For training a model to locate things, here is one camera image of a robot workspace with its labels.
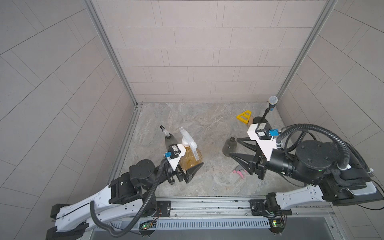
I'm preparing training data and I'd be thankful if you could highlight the orange plastic bottle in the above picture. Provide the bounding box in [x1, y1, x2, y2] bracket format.
[179, 147, 203, 172]

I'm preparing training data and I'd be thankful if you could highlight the clear spray nozzle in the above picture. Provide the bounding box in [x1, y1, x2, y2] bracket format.
[179, 127, 200, 161]

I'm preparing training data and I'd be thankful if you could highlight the black white spray nozzle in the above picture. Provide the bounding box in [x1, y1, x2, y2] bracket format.
[160, 126, 170, 138]

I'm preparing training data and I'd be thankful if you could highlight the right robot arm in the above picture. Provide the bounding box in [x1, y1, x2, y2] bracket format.
[229, 138, 384, 218]

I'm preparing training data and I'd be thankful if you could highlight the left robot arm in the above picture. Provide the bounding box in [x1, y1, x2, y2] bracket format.
[46, 159, 203, 240]

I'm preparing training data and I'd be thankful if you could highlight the pink grey spray nozzle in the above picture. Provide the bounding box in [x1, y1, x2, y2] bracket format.
[233, 168, 247, 180]

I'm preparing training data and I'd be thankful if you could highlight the dark grey bottle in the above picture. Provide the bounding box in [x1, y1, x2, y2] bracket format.
[222, 137, 237, 157]

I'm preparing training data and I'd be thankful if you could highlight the yellow triangle block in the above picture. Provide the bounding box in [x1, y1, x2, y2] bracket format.
[236, 110, 252, 125]

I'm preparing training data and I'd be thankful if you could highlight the microphone on black stand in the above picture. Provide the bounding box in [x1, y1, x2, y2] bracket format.
[253, 96, 278, 130]

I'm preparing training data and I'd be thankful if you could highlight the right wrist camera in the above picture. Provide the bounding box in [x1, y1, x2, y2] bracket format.
[247, 122, 277, 162]

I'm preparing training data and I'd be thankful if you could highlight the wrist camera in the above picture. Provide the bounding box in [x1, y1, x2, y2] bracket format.
[165, 144, 186, 171]
[247, 122, 277, 162]

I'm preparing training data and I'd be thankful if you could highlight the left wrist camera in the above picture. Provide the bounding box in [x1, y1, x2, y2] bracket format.
[165, 144, 186, 171]

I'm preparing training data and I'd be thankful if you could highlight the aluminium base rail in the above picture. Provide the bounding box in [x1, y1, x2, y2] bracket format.
[86, 196, 331, 232]

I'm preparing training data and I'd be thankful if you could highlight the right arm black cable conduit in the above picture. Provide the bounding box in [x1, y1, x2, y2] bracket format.
[275, 123, 374, 178]

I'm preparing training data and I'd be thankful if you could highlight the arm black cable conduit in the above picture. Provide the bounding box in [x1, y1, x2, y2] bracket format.
[275, 123, 374, 178]
[89, 160, 167, 238]

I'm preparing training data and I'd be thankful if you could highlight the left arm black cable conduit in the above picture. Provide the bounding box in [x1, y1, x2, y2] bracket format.
[89, 160, 167, 238]

